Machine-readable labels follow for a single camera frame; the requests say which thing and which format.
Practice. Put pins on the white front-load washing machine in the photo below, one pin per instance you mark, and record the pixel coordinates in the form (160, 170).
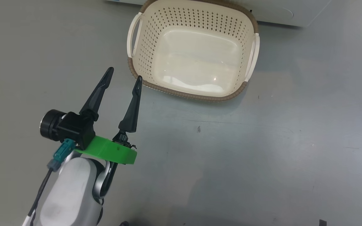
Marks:
(278, 12)

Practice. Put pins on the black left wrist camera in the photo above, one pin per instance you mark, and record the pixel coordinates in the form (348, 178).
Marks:
(74, 128)

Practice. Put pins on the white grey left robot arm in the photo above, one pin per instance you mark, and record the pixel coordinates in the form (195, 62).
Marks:
(71, 194)

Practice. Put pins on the left gripper's green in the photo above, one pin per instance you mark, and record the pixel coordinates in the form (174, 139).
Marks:
(108, 152)

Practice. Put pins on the cream perforated laundry basket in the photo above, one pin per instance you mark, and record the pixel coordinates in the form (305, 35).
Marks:
(200, 56)

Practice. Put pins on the black robot torso part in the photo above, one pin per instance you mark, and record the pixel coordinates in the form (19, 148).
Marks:
(124, 223)

